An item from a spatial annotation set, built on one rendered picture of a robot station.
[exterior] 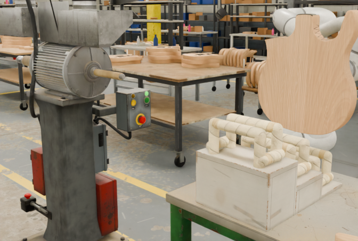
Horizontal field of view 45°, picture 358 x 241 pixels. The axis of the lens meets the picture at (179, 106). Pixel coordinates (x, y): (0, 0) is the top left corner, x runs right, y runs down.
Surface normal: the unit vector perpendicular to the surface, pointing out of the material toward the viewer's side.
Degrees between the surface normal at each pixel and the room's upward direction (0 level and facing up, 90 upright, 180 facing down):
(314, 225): 0
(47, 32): 90
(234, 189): 90
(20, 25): 90
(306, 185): 90
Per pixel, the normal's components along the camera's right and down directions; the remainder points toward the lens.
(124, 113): -0.70, 0.16
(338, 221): 0.00, -0.97
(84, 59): 0.65, 0.04
